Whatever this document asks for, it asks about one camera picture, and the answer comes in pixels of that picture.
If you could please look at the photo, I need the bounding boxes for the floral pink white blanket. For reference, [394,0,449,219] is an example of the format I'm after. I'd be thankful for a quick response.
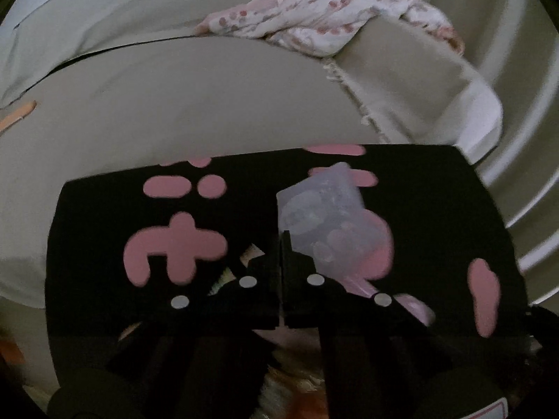
[194,0,466,58]

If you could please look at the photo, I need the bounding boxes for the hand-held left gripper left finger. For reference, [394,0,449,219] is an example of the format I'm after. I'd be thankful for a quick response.
[105,229,281,419]

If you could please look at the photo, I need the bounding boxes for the black pink printed tablecloth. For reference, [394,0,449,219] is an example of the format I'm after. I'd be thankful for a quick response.
[44,143,531,402]

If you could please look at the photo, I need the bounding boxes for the pale ribbed curtain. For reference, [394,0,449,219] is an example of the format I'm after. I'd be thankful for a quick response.
[371,0,559,306]

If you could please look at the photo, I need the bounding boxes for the clear plastic packet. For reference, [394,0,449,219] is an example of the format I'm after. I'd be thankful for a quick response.
[276,161,396,300]

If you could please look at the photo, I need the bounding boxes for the white fringed throw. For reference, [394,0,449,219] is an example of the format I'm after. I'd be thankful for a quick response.
[323,13,504,162]

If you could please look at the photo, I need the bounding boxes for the wooden back scratcher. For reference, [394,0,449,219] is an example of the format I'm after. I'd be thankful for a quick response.
[0,100,38,132]

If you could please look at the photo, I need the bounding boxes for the grey covered sofa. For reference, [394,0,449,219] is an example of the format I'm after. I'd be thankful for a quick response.
[0,0,503,385]

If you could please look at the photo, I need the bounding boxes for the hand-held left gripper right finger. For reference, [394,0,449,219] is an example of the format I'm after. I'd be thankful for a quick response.
[284,230,455,419]

